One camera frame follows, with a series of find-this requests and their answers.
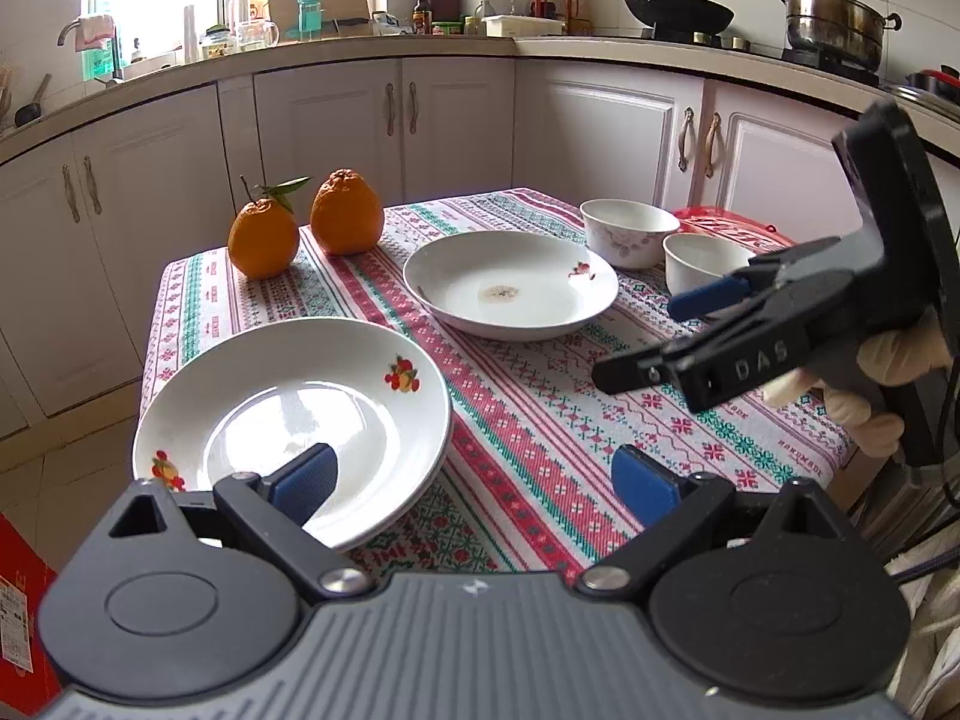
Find white plate with fruit print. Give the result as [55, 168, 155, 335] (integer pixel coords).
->
[132, 317, 452, 551]

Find plain white plate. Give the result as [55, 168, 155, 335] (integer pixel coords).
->
[404, 231, 619, 343]

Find white kitchen cabinets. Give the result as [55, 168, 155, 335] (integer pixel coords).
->
[2, 39, 875, 427]

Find gloved right hand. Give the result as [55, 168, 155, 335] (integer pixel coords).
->
[757, 308, 955, 460]

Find plain white bowl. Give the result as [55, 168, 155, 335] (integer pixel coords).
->
[662, 232, 754, 296]

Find white bowl with floral print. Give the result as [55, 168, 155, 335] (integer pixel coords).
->
[579, 199, 680, 270]

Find patterned tablecloth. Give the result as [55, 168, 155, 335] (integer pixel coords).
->
[143, 188, 854, 577]

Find red cardboard box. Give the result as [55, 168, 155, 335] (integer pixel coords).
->
[0, 515, 60, 718]

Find orange with leaf stem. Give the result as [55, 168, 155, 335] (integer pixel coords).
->
[228, 176, 311, 280]

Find stainless steel pot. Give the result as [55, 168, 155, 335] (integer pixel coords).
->
[778, 0, 903, 73]

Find black wok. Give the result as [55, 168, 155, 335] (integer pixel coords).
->
[625, 0, 734, 34]

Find large bumpy orange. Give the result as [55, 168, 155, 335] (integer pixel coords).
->
[309, 169, 384, 257]

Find dark sauce bottle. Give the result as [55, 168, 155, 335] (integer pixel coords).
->
[410, 0, 433, 36]

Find wooden cutting board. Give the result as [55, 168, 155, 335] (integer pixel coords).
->
[267, 0, 373, 43]

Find teal glass jar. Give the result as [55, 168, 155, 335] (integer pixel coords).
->
[296, 0, 322, 41]

